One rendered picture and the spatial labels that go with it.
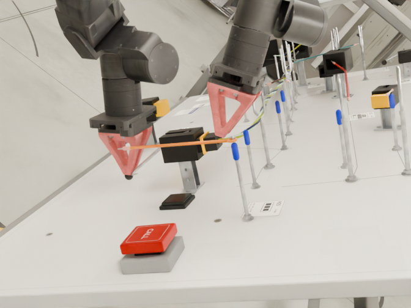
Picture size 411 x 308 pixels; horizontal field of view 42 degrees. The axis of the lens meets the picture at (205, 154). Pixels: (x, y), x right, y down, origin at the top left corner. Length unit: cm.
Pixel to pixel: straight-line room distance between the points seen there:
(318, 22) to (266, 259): 36
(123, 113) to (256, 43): 22
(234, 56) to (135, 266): 32
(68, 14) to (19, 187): 170
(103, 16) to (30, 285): 36
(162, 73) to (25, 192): 169
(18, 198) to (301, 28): 175
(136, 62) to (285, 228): 30
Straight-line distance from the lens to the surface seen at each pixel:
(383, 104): 92
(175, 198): 75
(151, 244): 57
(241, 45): 73
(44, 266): 68
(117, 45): 75
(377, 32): 787
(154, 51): 72
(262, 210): 68
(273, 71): 176
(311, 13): 77
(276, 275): 53
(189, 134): 76
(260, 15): 73
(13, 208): 227
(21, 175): 245
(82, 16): 71
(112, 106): 80
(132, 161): 83
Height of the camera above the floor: 143
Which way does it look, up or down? 23 degrees down
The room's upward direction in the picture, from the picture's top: 40 degrees clockwise
